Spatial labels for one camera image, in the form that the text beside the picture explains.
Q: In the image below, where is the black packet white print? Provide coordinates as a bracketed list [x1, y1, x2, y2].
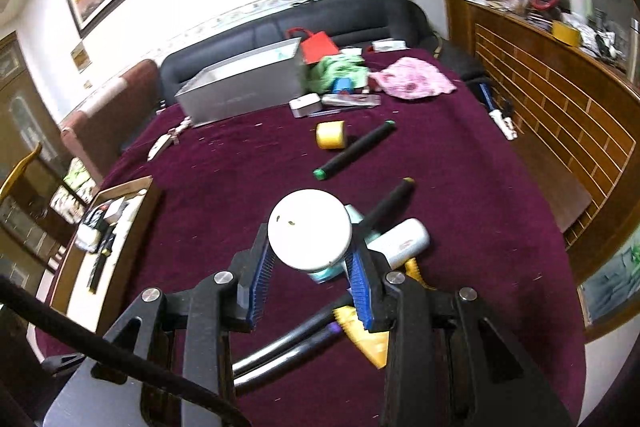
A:
[82, 206, 108, 230]

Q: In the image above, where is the green printed poster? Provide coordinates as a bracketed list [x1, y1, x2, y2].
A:
[577, 232, 640, 325]

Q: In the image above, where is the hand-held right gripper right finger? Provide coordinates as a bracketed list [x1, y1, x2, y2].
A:
[344, 241, 573, 427]

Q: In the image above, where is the black cable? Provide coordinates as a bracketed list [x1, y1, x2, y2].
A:
[0, 277, 251, 427]

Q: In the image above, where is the teal tissue packet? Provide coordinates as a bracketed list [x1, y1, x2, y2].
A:
[307, 204, 381, 284]

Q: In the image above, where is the green cloth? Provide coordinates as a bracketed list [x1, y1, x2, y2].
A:
[305, 53, 371, 94]

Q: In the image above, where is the black marker purple cap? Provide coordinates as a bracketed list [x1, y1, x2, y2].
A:
[234, 324, 346, 395]

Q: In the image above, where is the flat tube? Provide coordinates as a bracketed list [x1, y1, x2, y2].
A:
[320, 93, 382, 112]

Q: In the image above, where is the small red paper bag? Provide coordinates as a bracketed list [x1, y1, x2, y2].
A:
[286, 27, 341, 66]

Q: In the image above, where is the white charger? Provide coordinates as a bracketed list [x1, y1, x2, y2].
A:
[290, 93, 323, 118]

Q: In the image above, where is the wooden counter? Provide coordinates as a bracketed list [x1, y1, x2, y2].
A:
[425, 0, 640, 343]

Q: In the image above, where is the plain black marker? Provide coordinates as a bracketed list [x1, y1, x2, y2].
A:
[232, 307, 336, 370]

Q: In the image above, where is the black sofa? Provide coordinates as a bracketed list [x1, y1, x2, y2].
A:
[159, 0, 426, 108]

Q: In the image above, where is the long grey box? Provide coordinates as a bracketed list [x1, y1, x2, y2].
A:
[174, 38, 308, 128]

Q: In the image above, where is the black marker olive cap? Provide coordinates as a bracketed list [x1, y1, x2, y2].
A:
[359, 177, 416, 233]

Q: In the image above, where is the pink cloth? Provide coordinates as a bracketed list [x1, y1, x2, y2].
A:
[369, 58, 457, 100]

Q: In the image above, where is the large white bottle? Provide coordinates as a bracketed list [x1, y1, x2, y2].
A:
[372, 218, 431, 270]

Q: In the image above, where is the white adapter box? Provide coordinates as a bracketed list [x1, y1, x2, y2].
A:
[102, 199, 128, 223]

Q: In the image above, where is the yellow chair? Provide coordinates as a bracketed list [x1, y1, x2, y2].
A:
[0, 142, 43, 202]

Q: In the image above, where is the brown chair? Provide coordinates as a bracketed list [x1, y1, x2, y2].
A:
[60, 59, 161, 188]

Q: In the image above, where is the white keychain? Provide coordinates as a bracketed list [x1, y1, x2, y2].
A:
[147, 117, 193, 162]

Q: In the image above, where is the black marker green cap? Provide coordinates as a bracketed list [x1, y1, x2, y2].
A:
[313, 120, 397, 180]

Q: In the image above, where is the yellow snack packet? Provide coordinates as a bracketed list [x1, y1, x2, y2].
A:
[334, 257, 436, 368]

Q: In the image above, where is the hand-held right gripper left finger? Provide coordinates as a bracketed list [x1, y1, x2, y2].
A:
[90, 223, 276, 409]

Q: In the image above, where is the brown cardboard box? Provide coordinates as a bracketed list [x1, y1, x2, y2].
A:
[50, 176, 162, 333]

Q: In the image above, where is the black marker yellow end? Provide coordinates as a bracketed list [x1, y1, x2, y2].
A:
[89, 219, 118, 293]

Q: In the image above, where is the white bottle red label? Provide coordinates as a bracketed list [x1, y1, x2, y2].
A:
[267, 189, 353, 273]

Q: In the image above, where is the small wall plaque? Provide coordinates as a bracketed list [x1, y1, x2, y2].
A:
[70, 42, 92, 72]

